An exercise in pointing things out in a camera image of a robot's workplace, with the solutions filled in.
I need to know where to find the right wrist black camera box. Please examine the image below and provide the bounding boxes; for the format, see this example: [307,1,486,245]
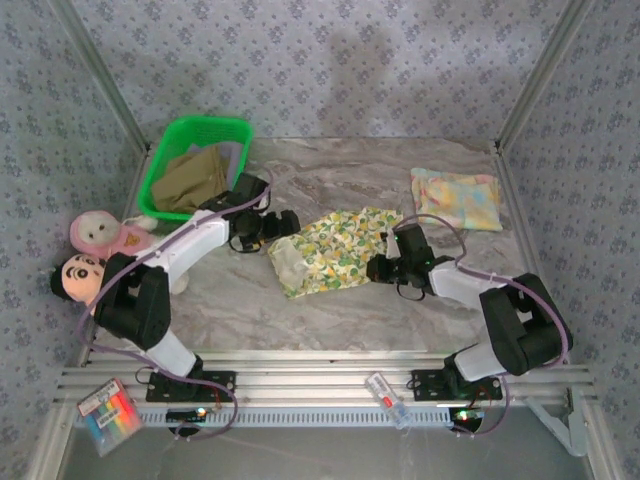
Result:
[385,224,432,261]

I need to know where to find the lavender skirt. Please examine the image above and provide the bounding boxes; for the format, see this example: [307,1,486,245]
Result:
[187,141,240,189]

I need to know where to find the grey metal corner bracket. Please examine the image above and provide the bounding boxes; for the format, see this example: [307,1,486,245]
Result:
[524,397,589,457]

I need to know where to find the pastel pink flower skirt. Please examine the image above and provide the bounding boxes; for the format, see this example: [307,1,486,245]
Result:
[409,167,504,233]

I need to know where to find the small black controller board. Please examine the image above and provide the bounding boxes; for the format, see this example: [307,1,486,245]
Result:
[449,407,486,434]
[166,407,209,422]

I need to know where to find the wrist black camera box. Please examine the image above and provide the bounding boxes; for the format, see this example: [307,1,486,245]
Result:
[232,172,270,204]
[385,224,432,261]

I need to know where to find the pink hooded plush doll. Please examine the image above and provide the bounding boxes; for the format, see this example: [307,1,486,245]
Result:
[68,209,191,296]

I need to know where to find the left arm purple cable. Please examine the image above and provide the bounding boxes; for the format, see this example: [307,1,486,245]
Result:
[77,167,275,444]

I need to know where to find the clear plastic package red label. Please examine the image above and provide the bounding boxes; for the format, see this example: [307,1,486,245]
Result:
[364,372,416,431]

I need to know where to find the aluminium side rail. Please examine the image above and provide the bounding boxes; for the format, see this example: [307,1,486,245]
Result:
[494,147,571,364]

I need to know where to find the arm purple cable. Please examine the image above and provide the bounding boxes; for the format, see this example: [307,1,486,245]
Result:
[77,167,275,444]
[387,213,575,441]

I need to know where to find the aluminium frame post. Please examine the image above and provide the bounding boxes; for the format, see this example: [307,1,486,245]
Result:
[493,0,597,154]
[49,0,152,156]

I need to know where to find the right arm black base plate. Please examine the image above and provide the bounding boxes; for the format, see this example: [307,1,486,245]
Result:
[410,368,503,401]

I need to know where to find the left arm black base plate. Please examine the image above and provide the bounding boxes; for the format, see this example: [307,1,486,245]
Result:
[145,370,237,403]

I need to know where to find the coloured marker pack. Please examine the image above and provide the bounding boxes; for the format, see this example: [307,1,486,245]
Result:
[76,377,145,459]

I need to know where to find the khaki skirt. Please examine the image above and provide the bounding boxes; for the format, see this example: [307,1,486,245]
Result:
[150,145,234,214]

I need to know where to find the black haired plush doll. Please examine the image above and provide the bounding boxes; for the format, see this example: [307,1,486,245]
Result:
[49,252,114,307]

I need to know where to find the green plastic basket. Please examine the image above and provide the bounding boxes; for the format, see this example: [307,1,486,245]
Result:
[137,115,254,223]

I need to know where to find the grey slotted cable duct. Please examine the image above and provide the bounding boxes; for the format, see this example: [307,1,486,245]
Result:
[134,405,454,429]

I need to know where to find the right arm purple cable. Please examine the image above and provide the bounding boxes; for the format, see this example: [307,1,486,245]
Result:
[387,213,575,441]

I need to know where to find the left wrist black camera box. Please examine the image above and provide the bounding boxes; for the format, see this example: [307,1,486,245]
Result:
[232,172,270,204]

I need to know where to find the lemon print skirt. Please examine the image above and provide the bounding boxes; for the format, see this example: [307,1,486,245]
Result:
[267,206,405,300]

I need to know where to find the aluminium frame rails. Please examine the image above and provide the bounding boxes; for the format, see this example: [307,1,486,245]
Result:
[54,349,599,402]

